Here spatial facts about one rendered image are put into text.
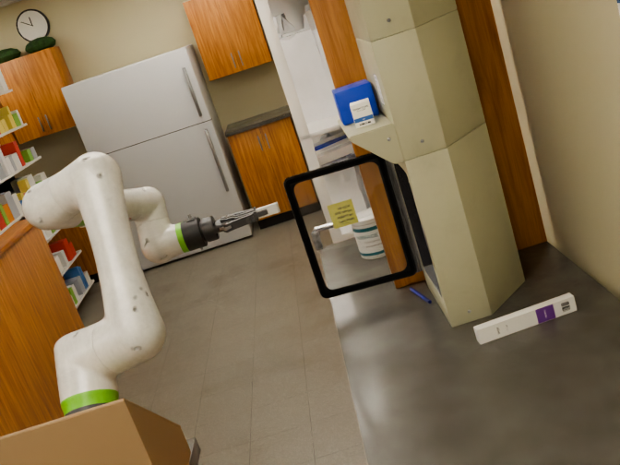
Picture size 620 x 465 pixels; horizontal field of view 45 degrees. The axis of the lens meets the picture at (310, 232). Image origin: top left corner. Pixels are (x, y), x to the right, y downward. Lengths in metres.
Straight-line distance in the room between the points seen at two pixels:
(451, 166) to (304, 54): 1.44
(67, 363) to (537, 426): 1.02
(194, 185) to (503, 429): 5.54
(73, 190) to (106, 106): 5.02
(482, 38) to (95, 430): 1.48
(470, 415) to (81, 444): 0.80
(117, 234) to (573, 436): 1.07
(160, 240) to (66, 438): 0.83
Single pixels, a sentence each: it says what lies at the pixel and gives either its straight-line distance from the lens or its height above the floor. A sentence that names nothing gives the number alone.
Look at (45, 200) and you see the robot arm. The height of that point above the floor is 1.60.
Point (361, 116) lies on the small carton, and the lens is 1.93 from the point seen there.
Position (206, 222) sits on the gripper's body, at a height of 1.33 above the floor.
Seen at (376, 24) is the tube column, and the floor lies 1.74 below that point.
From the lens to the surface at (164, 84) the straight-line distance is 6.78.
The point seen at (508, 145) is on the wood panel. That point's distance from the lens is 2.33.
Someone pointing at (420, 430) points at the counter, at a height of 0.94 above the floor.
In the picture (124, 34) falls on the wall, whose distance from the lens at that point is 7.50.
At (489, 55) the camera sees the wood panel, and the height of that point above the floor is 1.54.
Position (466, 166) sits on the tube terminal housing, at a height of 1.34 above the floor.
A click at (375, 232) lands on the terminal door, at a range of 2.25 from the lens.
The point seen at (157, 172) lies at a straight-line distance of 6.91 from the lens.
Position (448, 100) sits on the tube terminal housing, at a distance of 1.93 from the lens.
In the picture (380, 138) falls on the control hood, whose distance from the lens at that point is 1.86.
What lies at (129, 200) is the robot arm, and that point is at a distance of 2.20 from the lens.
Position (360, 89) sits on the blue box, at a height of 1.59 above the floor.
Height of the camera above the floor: 1.85
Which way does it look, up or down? 16 degrees down
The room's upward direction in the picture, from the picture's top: 18 degrees counter-clockwise
